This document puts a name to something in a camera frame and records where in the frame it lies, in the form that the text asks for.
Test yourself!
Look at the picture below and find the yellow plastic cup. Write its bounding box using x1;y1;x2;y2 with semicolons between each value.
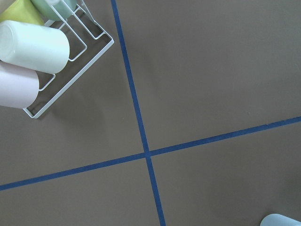
0;0;44;25

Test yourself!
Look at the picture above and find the light blue plastic cup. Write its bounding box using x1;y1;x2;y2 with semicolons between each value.
260;214;301;226

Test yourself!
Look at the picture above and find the white plastic cup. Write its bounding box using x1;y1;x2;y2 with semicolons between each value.
0;20;70;74

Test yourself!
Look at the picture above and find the green plastic cup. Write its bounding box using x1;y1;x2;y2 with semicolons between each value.
31;0;77;21

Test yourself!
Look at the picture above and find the white wire cup rack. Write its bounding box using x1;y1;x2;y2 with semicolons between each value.
24;0;114;119

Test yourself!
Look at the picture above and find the pink plastic cup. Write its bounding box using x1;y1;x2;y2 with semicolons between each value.
0;62;39;109

